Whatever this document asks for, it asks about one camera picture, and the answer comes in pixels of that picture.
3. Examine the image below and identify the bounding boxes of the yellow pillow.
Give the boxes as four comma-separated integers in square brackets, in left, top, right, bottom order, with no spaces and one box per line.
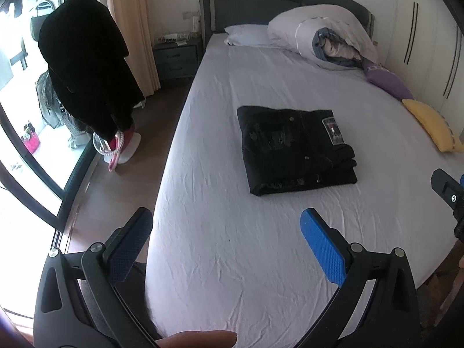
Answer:
[402,99,464,153]

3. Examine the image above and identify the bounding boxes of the black coat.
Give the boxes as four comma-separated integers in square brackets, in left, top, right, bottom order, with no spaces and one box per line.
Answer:
[38,0,146,142]

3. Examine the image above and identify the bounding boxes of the white pillow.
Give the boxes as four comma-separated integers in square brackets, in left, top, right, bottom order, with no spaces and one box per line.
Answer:
[224,24,281,48]

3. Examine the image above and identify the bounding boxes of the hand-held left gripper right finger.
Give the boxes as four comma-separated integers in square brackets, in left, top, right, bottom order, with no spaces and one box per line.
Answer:
[293,208,428,348]

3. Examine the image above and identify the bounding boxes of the camouflage bag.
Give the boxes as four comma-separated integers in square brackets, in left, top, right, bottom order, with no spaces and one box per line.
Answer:
[35,70,68,129]

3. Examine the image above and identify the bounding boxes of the purple pillow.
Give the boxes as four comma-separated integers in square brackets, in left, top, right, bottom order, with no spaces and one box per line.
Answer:
[362,60,414,101]

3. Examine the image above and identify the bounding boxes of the glass sliding door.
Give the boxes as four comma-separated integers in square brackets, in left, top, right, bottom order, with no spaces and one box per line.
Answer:
[0,0,100,251]

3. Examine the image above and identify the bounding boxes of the pink hangers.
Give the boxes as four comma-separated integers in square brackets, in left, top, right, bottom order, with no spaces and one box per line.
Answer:
[108,123,135,173]

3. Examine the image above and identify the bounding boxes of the rolled white duvet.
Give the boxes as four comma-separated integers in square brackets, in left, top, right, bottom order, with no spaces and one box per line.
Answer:
[267,4,380,70]

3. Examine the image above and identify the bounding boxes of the person's left hand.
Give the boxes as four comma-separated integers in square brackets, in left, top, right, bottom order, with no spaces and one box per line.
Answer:
[170,330,238,348]

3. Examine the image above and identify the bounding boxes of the dark grey nightstand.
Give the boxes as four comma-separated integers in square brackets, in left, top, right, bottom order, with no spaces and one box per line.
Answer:
[153,37,203,81]

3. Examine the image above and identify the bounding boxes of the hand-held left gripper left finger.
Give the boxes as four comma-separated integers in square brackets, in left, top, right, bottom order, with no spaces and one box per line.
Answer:
[33,207,162,348]

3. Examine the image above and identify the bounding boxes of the black pants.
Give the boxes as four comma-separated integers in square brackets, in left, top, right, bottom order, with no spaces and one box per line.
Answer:
[237,106,359,197]

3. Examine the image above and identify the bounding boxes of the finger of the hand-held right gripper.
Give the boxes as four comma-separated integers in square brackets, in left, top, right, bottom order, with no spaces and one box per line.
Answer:
[431,168,464,242]

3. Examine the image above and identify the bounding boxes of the pink basket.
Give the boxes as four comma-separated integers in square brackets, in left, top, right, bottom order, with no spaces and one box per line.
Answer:
[22,130,41,155]

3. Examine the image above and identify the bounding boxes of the bed with white sheet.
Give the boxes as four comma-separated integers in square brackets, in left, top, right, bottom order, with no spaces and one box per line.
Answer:
[145,0,464,343]

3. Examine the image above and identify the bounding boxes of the white wardrobe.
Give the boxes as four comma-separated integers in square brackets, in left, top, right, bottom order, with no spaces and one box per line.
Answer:
[377,0,464,131]

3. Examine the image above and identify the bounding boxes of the beige curtain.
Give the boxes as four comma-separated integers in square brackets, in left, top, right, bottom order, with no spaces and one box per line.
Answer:
[103,0,162,97]

